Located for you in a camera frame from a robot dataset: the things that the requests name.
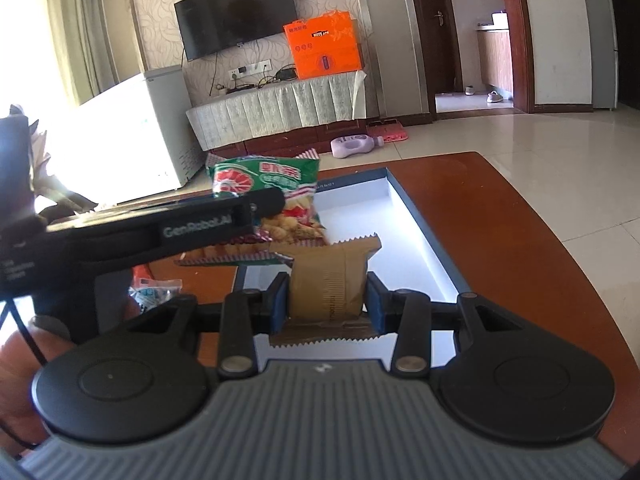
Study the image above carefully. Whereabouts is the green shrimp chips bag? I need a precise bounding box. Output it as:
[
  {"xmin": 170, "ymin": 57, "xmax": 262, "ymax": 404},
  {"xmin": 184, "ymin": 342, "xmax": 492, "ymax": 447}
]
[{"xmin": 177, "ymin": 151, "xmax": 328, "ymax": 266}]

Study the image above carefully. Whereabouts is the brown wafer snack packet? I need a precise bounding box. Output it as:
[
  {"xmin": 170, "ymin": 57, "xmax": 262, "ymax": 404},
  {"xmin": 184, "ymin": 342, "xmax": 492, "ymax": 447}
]
[{"xmin": 269, "ymin": 234, "xmax": 382, "ymax": 347}]

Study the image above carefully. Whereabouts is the person's left hand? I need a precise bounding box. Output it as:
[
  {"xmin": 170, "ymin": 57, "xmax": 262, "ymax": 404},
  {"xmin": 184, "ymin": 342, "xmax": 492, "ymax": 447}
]
[{"xmin": 0, "ymin": 266, "xmax": 151, "ymax": 461}]

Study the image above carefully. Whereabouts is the blue shallow tray box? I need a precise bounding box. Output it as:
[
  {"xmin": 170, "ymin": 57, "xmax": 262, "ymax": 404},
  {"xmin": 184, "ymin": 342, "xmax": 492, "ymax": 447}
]
[{"xmin": 254, "ymin": 174, "xmax": 469, "ymax": 368}]

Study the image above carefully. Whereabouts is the cabinet with lace cloth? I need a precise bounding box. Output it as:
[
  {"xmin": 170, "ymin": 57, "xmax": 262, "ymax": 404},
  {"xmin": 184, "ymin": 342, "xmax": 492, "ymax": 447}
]
[{"xmin": 186, "ymin": 70, "xmax": 367, "ymax": 156}]

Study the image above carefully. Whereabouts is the white chest freezer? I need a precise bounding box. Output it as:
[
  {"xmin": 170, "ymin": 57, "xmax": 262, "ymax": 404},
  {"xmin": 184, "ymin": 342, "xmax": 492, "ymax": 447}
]
[{"xmin": 47, "ymin": 65, "xmax": 205, "ymax": 207}]

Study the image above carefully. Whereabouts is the pink floor mat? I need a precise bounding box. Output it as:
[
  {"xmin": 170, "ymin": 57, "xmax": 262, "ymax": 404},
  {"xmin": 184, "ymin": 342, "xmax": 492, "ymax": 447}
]
[{"xmin": 367, "ymin": 119, "xmax": 409, "ymax": 143}]

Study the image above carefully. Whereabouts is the orange gift box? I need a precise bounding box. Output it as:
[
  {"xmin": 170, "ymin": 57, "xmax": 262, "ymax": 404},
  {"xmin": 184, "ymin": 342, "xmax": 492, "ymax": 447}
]
[{"xmin": 283, "ymin": 11, "xmax": 362, "ymax": 79}]

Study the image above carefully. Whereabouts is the grey refrigerator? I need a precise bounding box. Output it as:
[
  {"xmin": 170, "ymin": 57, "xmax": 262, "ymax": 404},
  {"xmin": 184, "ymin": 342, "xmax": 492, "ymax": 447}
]
[{"xmin": 585, "ymin": 0, "xmax": 618, "ymax": 110}]

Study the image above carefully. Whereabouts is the white wall power strip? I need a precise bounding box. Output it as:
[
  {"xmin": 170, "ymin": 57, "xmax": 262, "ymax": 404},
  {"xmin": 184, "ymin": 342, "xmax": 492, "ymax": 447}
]
[{"xmin": 228, "ymin": 60, "xmax": 272, "ymax": 81}]

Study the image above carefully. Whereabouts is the black wall television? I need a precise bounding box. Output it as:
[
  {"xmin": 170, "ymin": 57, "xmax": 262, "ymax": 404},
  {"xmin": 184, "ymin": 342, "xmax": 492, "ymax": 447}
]
[{"xmin": 175, "ymin": 0, "xmax": 297, "ymax": 61}]

